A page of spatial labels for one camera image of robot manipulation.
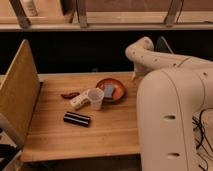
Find dark red pepper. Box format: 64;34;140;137
61;92;80;99

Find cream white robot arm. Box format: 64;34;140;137
125;37;213;171

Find brown ceramic bowl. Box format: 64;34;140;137
96;78;126;103

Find blue sponge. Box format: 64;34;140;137
104;84;115;98

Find black rectangular box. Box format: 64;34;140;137
63;112;90;127

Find right dark side panel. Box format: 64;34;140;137
155;36;173;54

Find left wooden side panel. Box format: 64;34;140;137
0;39;40;148

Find white bottle on shelf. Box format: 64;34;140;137
23;0;38;17

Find black cables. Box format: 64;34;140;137
192;107;213;171

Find wooden shelf frame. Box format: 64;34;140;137
0;0;213;32

